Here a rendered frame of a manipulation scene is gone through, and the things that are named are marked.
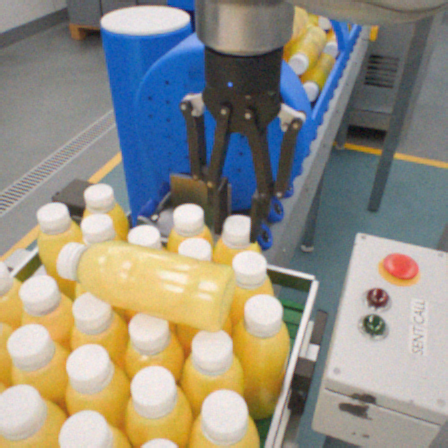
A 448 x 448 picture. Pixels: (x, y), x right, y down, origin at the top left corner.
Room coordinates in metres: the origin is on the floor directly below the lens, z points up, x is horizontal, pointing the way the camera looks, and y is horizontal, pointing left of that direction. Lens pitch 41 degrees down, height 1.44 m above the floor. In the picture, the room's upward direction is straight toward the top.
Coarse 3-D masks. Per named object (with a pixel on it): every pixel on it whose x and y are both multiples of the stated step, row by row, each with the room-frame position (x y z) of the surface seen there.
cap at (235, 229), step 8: (232, 216) 0.45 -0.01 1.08; (240, 216) 0.45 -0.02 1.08; (224, 224) 0.43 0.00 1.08; (232, 224) 0.43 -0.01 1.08; (240, 224) 0.43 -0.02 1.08; (248, 224) 0.43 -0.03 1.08; (224, 232) 0.42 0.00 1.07; (232, 232) 0.41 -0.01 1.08; (240, 232) 0.41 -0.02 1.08; (248, 232) 0.42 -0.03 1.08; (232, 240) 0.41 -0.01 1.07; (240, 240) 0.41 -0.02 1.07; (248, 240) 0.42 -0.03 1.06
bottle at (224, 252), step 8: (224, 240) 0.42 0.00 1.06; (216, 248) 0.43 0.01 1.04; (224, 248) 0.42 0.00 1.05; (232, 248) 0.41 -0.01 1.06; (240, 248) 0.41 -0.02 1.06; (248, 248) 0.41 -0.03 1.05; (256, 248) 0.42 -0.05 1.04; (216, 256) 0.42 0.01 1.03; (224, 256) 0.41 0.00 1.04; (232, 256) 0.41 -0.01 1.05; (224, 264) 0.40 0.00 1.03
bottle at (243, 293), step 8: (264, 280) 0.35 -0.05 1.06; (240, 288) 0.35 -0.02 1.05; (248, 288) 0.34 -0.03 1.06; (256, 288) 0.34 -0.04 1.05; (264, 288) 0.35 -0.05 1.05; (272, 288) 0.36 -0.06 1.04; (240, 296) 0.34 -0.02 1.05; (248, 296) 0.34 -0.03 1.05; (272, 296) 0.35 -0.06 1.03; (232, 304) 0.34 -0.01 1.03; (240, 304) 0.34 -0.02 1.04; (232, 312) 0.34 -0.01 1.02; (240, 312) 0.33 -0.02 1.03; (232, 320) 0.34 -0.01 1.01; (232, 328) 0.34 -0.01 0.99
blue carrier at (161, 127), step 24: (336, 24) 0.96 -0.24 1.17; (192, 48) 0.64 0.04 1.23; (168, 72) 0.65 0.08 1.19; (192, 72) 0.64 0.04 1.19; (288, 72) 0.63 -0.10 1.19; (336, 72) 0.85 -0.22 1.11; (144, 96) 0.66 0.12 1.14; (168, 96) 0.65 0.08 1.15; (288, 96) 0.59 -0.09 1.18; (144, 120) 0.67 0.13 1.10; (168, 120) 0.65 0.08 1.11; (312, 120) 0.63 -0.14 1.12; (144, 144) 0.67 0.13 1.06; (168, 144) 0.65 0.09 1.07; (240, 144) 0.61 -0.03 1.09; (168, 168) 0.65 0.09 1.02; (240, 168) 0.61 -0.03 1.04; (240, 192) 0.61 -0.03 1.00
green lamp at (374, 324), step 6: (366, 318) 0.26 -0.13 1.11; (372, 318) 0.26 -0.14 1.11; (378, 318) 0.26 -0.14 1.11; (366, 324) 0.25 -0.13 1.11; (372, 324) 0.25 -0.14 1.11; (378, 324) 0.25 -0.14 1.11; (384, 324) 0.25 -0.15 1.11; (366, 330) 0.25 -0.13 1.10; (372, 330) 0.25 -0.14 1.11; (378, 330) 0.25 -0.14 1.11; (384, 330) 0.25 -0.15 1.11
